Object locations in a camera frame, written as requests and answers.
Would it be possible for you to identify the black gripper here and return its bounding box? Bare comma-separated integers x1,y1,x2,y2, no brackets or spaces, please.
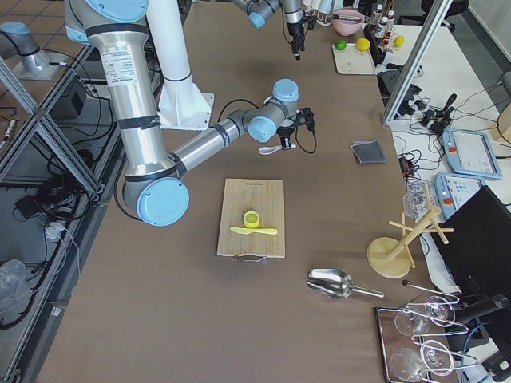
286,10,315,61
276,108,315,150

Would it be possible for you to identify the white ceramic spoon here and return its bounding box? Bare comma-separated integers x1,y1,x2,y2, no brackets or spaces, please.
258,143,297,156

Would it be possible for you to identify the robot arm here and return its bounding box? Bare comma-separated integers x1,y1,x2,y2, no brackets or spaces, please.
65,1,314,227
232,0,315,61

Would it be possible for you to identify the pink bowl with ice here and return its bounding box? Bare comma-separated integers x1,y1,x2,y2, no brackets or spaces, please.
332,9,365,36

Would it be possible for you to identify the green lime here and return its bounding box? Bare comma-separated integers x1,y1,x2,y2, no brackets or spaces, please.
335,40,347,50

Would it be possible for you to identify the metal muddler black tip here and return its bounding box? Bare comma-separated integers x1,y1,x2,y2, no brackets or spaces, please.
332,14,364,23

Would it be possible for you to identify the beige rabbit tray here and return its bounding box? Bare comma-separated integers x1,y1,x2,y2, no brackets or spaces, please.
331,43,376,75

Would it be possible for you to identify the bamboo cutting board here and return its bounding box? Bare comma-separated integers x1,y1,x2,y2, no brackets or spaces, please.
217,179,286,259

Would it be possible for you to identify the whole yellow lemon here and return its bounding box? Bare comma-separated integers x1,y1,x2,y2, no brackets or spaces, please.
355,38,370,52

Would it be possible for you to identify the folded grey cloth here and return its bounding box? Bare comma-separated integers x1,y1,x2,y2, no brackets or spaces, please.
351,140,386,164

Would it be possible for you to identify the yellow plastic knife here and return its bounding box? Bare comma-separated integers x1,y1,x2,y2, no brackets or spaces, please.
229,227,278,235

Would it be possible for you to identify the metal scoop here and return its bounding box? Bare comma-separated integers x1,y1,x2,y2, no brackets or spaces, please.
306,268,384,299

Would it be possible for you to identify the wooden mug tree stand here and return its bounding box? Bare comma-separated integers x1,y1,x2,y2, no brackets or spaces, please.
366,181,454,278

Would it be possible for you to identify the blue teach pendant tablet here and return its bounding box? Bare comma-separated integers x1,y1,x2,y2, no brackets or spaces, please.
442,128,502,180

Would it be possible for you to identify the black monitor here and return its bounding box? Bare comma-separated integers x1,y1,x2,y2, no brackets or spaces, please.
434,186,510,297

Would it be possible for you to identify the wine glass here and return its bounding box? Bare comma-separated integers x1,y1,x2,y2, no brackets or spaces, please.
388,340,454,382
394,295,455,336

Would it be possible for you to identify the black glass tray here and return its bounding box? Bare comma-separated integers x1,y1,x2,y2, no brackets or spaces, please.
375,306,478,382

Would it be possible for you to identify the copper wire bottle rack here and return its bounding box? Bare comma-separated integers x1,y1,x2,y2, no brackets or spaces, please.
369,4,405,49

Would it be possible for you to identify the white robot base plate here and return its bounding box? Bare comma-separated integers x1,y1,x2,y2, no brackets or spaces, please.
158,80,215,131

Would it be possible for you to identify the aluminium frame post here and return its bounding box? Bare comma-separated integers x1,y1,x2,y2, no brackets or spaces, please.
382,0,452,124

